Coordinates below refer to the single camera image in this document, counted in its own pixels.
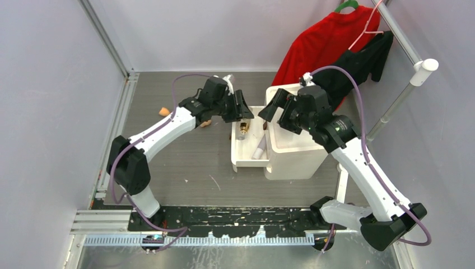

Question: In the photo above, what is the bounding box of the metal clothes rack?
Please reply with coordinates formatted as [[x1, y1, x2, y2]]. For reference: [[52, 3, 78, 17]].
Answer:
[[358, 1, 442, 203]]

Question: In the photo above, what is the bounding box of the pink hanger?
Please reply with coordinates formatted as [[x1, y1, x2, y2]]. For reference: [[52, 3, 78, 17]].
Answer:
[[348, 0, 384, 50]]

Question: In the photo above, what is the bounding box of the white drawer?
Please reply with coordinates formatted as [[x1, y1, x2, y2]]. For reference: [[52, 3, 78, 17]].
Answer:
[[231, 106, 269, 173]]

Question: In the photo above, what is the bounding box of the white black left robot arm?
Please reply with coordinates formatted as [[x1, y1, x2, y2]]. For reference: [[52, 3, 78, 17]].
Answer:
[[106, 74, 254, 231]]

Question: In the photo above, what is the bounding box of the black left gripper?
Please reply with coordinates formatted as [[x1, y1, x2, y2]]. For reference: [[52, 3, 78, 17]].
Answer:
[[212, 90, 254, 124]]

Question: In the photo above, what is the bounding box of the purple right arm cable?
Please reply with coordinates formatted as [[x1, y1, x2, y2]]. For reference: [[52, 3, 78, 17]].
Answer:
[[299, 65, 432, 253]]

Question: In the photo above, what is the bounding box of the aluminium frame rail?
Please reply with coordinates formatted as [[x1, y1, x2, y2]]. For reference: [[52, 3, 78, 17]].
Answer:
[[69, 0, 140, 269]]

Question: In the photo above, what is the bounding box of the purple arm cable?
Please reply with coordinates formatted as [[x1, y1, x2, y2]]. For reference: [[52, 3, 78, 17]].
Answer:
[[108, 73, 214, 254], [299, 65, 432, 253]]

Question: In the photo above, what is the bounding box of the black shirt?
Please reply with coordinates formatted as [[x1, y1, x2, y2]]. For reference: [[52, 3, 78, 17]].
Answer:
[[312, 31, 394, 111]]

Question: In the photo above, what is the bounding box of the orange makeup sponge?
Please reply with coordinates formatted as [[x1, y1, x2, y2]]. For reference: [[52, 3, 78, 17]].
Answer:
[[159, 107, 171, 117]]

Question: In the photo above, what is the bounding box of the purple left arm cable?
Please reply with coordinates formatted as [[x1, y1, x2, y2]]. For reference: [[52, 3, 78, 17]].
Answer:
[[108, 73, 214, 254]]

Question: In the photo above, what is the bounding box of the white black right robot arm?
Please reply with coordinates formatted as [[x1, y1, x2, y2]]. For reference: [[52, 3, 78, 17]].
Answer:
[[258, 86, 427, 251]]

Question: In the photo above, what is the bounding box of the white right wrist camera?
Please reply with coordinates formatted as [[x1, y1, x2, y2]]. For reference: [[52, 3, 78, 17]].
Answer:
[[299, 72, 315, 87]]

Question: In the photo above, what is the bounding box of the white drawer cabinet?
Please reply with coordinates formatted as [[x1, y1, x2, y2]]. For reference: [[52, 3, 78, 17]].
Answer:
[[264, 84, 328, 180]]

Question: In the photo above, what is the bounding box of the green hanger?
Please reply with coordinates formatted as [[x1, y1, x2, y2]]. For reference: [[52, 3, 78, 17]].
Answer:
[[334, 0, 359, 13]]

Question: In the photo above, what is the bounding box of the red shirt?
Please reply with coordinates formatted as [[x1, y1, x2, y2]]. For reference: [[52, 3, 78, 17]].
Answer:
[[271, 5, 381, 112]]

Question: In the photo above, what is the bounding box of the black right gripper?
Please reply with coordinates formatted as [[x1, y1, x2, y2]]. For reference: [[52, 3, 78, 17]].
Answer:
[[258, 89, 314, 136]]

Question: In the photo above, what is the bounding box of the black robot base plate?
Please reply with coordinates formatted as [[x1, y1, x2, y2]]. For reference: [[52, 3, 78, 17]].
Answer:
[[149, 206, 330, 238]]

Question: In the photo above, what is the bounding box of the white purple tube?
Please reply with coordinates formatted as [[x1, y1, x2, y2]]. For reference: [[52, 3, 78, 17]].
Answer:
[[252, 135, 267, 160]]

